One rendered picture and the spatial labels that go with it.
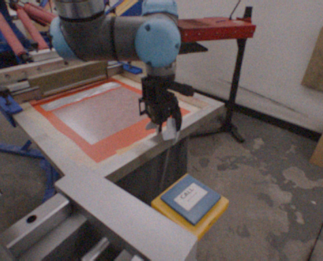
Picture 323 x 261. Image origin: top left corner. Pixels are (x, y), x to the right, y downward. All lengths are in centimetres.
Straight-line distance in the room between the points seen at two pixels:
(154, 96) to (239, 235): 127
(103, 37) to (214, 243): 139
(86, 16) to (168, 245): 34
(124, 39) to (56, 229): 30
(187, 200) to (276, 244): 124
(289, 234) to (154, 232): 162
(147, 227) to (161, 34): 29
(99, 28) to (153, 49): 10
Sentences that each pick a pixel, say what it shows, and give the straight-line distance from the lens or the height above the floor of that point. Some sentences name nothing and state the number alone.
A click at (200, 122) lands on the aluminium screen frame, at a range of 75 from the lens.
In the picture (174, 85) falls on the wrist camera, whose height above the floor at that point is 115.
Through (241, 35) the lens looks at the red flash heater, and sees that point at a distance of 186.
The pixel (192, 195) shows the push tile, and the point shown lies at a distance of 51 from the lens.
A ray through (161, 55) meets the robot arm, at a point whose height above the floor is 126.
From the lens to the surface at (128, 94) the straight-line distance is 100.
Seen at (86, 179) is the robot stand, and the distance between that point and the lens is 22.
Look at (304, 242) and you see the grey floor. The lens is 178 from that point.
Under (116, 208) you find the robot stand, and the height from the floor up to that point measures 121.
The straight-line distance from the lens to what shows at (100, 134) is 75.
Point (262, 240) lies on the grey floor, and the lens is 168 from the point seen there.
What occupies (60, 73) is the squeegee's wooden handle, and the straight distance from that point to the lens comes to 105.
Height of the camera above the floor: 136
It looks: 35 degrees down
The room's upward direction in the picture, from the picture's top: straight up
